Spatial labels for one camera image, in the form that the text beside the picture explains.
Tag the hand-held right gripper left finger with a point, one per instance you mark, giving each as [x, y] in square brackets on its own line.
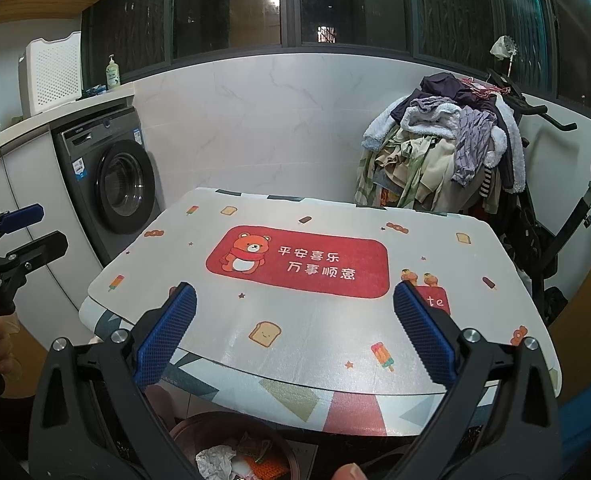
[168, 345]

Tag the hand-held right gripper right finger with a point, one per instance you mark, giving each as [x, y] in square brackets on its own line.
[423, 340]

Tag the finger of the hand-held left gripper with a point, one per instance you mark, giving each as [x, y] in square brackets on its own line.
[23, 215]
[40, 250]

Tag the brown round bin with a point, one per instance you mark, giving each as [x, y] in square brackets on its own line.
[185, 430]

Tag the white paper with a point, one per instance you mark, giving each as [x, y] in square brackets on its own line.
[215, 465]

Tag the orange foam net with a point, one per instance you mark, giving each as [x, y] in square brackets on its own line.
[270, 470]

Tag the person's right hand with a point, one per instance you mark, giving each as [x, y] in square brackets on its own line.
[351, 472]

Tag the white counter cabinet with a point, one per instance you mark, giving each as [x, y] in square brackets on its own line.
[30, 190]

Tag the grey front-load washing machine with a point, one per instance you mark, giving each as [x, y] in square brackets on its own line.
[80, 170]

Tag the printed bear table mat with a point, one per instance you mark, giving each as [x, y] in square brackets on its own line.
[325, 335]

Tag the blue cloth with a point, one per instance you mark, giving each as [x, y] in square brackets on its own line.
[95, 91]

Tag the white perforated basket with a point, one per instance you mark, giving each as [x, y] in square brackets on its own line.
[55, 75]

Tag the green pump soap bottle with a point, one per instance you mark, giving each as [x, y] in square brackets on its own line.
[113, 76]

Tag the pile of clothes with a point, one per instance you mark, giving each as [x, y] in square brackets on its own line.
[440, 160]

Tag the black exercise bike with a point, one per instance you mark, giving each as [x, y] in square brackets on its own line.
[570, 230]

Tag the dark framed window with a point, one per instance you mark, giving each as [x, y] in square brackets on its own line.
[235, 5]

